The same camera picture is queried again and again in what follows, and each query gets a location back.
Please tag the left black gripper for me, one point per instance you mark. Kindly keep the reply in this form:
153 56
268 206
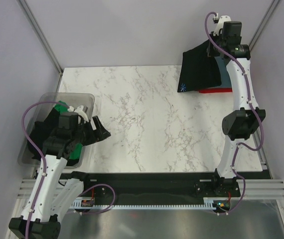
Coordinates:
97 135

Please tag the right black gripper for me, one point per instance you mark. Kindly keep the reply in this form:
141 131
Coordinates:
210 50

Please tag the green t shirt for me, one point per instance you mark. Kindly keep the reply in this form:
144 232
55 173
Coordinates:
61 107

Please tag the black t shirt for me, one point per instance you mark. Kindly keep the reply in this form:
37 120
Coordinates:
198 70
42 130

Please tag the clear plastic bin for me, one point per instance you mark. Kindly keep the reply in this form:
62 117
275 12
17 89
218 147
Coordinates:
40 112

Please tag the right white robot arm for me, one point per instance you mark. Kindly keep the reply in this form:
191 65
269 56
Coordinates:
247 116

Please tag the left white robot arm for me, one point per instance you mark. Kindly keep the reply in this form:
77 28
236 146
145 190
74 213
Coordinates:
42 216

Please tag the folded grey-blue t shirt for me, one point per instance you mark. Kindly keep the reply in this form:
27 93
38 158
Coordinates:
225 78

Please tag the black t shirt in bin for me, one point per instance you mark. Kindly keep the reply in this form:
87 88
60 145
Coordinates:
42 130

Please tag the folded red t shirt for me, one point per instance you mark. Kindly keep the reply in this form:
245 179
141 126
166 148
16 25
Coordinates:
215 90

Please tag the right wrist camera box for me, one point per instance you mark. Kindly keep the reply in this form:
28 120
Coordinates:
231 29

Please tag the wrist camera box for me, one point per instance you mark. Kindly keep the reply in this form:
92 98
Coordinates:
68 121
231 29

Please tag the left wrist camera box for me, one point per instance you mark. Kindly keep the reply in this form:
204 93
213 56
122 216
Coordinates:
68 121

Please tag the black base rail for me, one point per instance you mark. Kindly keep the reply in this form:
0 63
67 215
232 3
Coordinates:
178 187

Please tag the right aluminium frame post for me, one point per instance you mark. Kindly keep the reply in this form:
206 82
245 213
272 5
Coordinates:
258 17

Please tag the aluminium frame post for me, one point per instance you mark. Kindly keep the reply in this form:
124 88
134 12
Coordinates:
40 35
258 17

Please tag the left aluminium frame post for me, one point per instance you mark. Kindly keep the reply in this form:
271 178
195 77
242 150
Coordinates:
40 35

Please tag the aluminium extrusion rail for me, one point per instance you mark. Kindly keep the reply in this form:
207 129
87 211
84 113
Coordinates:
272 189

